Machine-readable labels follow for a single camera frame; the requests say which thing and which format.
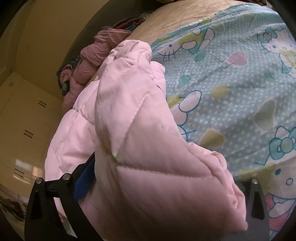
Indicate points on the dark grey headboard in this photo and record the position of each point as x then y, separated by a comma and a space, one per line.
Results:
110, 14

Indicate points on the dark clothes by headboard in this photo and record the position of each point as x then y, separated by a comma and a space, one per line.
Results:
129, 23

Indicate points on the bed with beige sheet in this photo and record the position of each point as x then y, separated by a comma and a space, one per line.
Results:
174, 15

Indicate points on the pink quilted coat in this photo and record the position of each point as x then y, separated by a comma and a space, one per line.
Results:
150, 184

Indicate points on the crumpled pink padded jacket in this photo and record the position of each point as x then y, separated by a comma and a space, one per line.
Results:
74, 75

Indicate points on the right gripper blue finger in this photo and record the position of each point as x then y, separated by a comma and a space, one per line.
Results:
82, 178

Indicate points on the blue Hello Kitty blanket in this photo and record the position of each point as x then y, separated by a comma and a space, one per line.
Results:
230, 83

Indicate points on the cream wardrobe with drawers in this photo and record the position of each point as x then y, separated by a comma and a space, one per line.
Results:
29, 119

